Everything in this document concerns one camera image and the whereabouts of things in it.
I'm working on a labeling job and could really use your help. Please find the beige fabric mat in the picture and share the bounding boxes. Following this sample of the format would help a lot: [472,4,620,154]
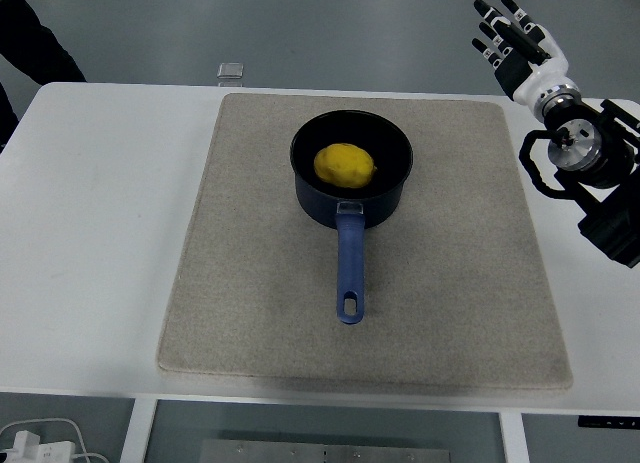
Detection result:
[156,92,575,392]

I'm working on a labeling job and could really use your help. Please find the black table control panel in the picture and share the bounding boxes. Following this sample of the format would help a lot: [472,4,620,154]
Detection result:
[578,415,640,428]

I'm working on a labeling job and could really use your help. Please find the white table leg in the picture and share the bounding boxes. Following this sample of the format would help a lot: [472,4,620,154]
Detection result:
[498,411,530,463]
[119,396,159,463]

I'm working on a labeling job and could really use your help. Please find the yellow potato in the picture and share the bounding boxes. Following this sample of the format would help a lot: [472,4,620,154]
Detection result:
[313,142,378,188]

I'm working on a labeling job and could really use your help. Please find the small clear plastic box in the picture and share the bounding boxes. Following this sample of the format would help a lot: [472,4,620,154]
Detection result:
[217,61,247,88]

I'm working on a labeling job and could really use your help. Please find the white power strip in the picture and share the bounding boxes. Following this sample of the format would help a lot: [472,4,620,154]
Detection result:
[0,430,76,463]

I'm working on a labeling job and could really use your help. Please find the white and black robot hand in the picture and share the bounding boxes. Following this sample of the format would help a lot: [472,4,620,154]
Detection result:
[471,0,572,105]

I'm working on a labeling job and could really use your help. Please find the blue pot with handle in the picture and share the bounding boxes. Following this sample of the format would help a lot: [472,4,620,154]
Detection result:
[289,109,415,326]

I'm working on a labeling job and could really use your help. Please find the person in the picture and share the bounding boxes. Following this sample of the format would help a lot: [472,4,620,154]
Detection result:
[0,0,87,152]

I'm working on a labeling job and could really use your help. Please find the grey metal plate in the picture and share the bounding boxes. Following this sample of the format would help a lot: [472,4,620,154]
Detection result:
[199,438,451,463]

